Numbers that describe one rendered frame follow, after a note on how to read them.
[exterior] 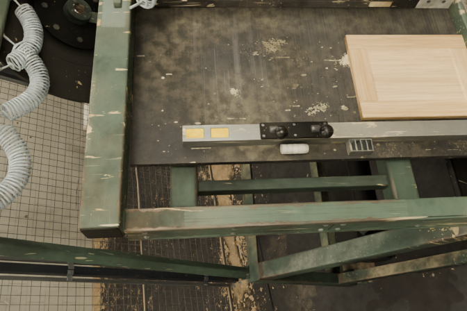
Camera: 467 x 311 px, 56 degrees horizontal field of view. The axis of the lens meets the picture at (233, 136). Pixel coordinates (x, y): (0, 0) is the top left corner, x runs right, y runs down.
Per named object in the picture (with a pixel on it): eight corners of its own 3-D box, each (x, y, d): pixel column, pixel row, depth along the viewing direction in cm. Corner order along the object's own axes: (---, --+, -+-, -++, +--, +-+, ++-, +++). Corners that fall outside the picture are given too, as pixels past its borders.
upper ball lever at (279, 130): (280, 136, 126) (290, 139, 113) (267, 136, 126) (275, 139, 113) (279, 123, 126) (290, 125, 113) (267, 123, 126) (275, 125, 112)
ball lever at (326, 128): (320, 135, 127) (336, 138, 114) (308, 135, 127) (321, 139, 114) (320, 121, 127) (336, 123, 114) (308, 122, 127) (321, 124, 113)
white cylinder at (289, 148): (280, 155, 127) (307, 155, 128) (282, 151, 124) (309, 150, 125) (279, 146, 128) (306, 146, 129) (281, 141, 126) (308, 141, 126)
